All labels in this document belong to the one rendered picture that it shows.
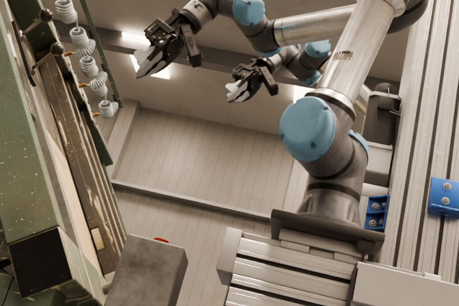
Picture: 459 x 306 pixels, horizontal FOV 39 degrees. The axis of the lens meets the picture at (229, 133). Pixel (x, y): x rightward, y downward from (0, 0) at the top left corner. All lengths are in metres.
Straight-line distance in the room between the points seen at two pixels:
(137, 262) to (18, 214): 0.27
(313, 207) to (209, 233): 10.39
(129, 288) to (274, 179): 10.75
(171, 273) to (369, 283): 0.38
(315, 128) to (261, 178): 10.75
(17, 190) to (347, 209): 0.68
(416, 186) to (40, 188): 0.85
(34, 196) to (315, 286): 0.60
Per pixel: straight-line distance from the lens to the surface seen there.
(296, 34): 1.66
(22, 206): 1.39
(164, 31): 1.65
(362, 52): 1.36
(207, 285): 11.46
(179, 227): 11.80
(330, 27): 1.62
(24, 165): 1.42
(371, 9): 1.41
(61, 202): 1.64
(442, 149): 1.63
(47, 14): 1.87
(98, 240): 2.30
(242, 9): 1.60
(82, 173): 2.39
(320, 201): 1.33
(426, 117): 1.66
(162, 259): 1.29
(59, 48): 1.80
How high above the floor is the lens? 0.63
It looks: 24 degrees up
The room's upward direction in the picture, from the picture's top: 16 degrees clockwise
